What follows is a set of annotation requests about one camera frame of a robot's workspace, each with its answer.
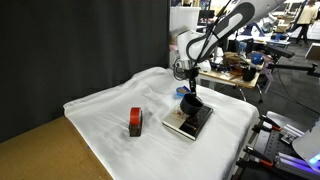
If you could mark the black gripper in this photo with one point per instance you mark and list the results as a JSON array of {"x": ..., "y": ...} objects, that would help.
[{"x": 194, "y": 74}]

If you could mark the black cup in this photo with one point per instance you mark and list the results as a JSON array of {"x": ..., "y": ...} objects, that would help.
[{"x": 190, "y": 106}]

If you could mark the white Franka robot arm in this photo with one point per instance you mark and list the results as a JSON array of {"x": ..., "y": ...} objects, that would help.
[{"x": 185, "y": 41}]

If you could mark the blue bowl with cereal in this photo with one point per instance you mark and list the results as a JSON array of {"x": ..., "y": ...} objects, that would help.
[{"x": 181, "y": 90}]

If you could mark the cluttered wooden desk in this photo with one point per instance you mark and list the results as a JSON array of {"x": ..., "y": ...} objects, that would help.
[{"x": 230, "y": 78}]

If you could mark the black and white book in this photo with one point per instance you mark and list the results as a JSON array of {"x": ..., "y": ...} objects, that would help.
[{"x": 186, "y": 128}]

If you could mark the black mug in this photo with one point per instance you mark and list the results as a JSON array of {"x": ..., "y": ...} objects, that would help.
[{"x": 249, "y": 74}]

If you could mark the red tape dispenser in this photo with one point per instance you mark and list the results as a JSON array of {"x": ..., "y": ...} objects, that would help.
[{"x": 135, "y": 120}]

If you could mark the blue round object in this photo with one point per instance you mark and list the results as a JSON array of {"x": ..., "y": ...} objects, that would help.
[{"x": 256, "y": 59}]

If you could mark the translucent plastic storage bin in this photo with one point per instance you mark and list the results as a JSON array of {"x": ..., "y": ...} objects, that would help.
[{"x": 181, "y": 18}]

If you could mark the white tablecloth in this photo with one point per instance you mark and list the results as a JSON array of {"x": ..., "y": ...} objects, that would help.
[{"x": 150, "y": 153}]

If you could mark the black orange bar clamp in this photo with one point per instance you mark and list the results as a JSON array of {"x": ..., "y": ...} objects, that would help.
[
  {"x": 270, "y": 122},
  {"x": 258, "y": 155},
  {"x": 250, "y": 164}
]

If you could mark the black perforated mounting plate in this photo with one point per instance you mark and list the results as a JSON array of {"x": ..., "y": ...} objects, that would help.
[{"x": 271, "y": 143}]

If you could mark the black curtain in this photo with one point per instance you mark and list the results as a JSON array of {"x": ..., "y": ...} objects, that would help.
[{"x": 83, "y": 50}]

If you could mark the person in light shirt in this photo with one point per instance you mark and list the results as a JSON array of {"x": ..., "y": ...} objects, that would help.
[{"x": 308, "y": 15}]

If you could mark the black camera boom stand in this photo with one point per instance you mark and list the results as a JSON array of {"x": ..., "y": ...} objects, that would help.
[{"x": 280, "y": 51}]

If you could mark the small aluminium bracket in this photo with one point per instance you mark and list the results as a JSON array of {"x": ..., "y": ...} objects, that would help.
[{"x": 286, "y": 138}]

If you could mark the aluminium extrusion rail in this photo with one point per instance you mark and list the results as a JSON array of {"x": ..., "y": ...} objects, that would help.
[
  {"x": 296, "y": 130},
  {"x": 296, "y": 165}
]

